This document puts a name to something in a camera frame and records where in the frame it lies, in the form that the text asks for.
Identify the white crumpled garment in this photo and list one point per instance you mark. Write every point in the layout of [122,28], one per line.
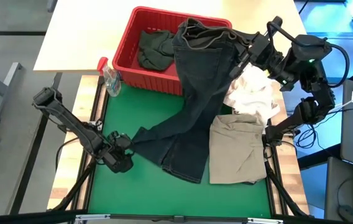
[251,93]

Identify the beige garment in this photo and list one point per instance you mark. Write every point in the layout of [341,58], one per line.
[235,149]

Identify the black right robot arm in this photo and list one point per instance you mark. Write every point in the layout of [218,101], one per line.
[307,53]

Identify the black garment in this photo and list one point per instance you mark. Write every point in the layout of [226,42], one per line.
[154,49]
[201,77]

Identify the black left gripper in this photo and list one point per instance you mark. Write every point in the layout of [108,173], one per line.
[119,155]

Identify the beige wooden desk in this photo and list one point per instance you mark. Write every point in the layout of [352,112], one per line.
[86,31]

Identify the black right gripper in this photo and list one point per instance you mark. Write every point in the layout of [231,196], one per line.
[257,51]

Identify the black computer mouse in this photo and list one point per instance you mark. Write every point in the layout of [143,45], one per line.
[349,214]

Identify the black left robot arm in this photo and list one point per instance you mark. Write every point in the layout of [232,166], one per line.
[71,121]

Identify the red plastic laundry bin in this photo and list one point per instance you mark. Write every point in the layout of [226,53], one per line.
[126,56]

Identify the clear spray bottle red trigger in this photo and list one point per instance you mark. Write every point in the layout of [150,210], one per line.
[111,81]

